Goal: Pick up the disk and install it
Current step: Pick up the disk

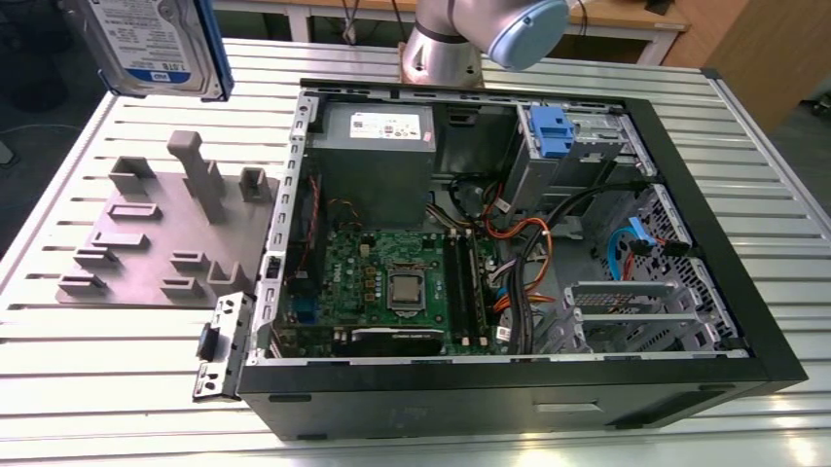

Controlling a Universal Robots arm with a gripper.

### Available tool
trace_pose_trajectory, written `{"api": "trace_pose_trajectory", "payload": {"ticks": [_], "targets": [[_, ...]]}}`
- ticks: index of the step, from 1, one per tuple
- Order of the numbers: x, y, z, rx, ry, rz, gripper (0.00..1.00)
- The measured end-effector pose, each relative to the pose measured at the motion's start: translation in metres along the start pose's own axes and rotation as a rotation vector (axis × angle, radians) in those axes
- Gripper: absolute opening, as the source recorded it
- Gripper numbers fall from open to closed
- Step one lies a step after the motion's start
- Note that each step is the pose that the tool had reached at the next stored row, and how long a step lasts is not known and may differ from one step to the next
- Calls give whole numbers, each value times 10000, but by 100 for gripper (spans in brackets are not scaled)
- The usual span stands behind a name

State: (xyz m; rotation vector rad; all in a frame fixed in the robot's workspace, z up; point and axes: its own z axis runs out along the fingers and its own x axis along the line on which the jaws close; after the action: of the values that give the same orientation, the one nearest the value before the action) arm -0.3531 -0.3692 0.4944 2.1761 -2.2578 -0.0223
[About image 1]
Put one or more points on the brown wooden cabinet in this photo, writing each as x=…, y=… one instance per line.
x=773, y=58

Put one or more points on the black RAM slot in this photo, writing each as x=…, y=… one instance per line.
x=459, y=292

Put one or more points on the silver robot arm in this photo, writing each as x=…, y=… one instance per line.
x=442, y=53

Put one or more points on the grey power supply unit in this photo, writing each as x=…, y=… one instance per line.
x=370, y=185

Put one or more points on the light wooden desk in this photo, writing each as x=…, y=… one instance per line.
x=637, y=17

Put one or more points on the black graphics card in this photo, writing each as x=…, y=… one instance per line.
x=390, y=338

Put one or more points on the metal expansion slot bracket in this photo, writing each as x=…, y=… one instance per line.
x=227, y=340

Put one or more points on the grey parts rack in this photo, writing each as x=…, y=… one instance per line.
x=162, y=253

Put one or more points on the green motherboard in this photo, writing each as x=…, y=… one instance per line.
x=351, y=253

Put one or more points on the silver CPU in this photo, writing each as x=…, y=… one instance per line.
x=407, y=287

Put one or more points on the black PC case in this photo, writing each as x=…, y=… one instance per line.
x=454, y=399

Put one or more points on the metal disk bay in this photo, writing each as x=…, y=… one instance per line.
x=650, y=317

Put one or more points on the blue plastic drive latch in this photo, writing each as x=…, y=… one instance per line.
x=549, y=126

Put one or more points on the CPU socket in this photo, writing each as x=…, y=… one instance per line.
x=407, y=305

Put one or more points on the grey metal drive cage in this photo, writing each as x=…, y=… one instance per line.
x=539, y=180

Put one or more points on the hard disk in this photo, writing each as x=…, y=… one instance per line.
x=150, y=44

